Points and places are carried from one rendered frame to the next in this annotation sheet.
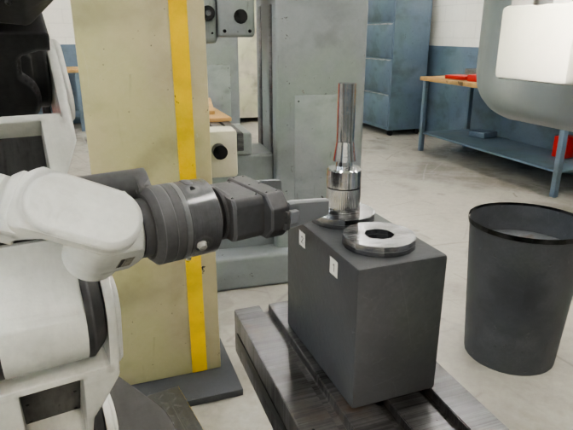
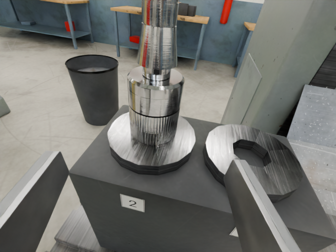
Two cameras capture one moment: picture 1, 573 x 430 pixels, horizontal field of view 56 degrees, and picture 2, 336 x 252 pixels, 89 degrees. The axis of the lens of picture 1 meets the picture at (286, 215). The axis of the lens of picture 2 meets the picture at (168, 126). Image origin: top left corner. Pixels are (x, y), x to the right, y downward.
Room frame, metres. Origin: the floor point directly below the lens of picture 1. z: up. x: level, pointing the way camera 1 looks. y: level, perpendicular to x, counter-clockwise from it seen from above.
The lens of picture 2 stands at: (0.63, 0.03, 1.24)
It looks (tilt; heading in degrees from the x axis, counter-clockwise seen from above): 38 degrees down; 299
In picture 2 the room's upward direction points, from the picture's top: 7 degrees clockwise
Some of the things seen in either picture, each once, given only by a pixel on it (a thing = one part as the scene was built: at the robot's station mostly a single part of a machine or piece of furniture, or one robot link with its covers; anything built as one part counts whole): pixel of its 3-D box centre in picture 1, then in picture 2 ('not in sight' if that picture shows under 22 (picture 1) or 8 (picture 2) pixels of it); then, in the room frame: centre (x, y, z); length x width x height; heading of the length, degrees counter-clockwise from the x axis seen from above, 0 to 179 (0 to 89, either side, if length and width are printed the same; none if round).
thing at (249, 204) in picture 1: (219, 214); not in sight; (0.60, 0.08, 1.16); 0.13 x 0.12 x 0.10; 34
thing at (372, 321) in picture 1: (355, 289); (185, 194); (0.66, -0.10, 1.02); 0.22 x 0.12 x 0.20; 21
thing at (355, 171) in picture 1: (344, 171); (156, 80); (0.71, -0.08, 1.18); 0.05 x 0.05 x 0.01
